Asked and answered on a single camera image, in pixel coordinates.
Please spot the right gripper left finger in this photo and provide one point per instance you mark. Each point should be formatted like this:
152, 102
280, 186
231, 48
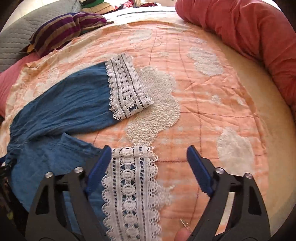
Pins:
61, 209

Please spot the right hand fingertip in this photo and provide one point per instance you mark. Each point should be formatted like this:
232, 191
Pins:
182, 234

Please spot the orange white bear blanket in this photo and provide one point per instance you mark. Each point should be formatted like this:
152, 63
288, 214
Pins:
197, 99

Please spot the pink quilted pillow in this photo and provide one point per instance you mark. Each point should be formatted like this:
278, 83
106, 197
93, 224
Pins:
9, 77

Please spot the purple striped pillow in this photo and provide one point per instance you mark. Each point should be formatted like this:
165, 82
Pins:
62, 29

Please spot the grey quilted headboard cushion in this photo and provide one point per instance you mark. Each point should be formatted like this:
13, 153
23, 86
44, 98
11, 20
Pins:
16, 36

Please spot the red rolled quilt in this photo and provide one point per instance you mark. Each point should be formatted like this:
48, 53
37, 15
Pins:
256, 30

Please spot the pile of clothes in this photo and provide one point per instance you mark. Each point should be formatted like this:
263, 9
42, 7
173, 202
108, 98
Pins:
102, 7

